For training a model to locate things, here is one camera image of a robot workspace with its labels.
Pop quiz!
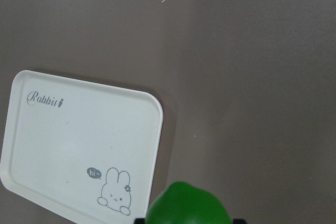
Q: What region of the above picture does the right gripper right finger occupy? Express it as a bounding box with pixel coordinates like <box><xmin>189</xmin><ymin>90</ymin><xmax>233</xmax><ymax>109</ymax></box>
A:
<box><xmin>232</xmin><ymin>218</ymin><xmax>247</xmax><ymax>224</ymax></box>

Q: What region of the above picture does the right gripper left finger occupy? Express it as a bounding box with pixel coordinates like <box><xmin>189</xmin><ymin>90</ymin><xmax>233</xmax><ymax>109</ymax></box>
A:
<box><xmin>133</xmin><ymin>218</ymin><xmax>145</xmax><ymax>224</ymax></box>

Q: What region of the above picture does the green lime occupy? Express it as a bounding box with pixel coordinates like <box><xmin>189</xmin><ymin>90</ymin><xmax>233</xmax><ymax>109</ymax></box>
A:
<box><xmin>144</xmin><ymin>182</ymin><xmax>233</xmax><ymax>223</ymax></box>

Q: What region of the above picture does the white rabbit print tray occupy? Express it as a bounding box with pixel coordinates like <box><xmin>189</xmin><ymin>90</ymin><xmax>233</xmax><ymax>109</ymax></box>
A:
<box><xmin>1</xmin><ymin>70</ymin><xmax>163</xmax><ymax>223</ymax></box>

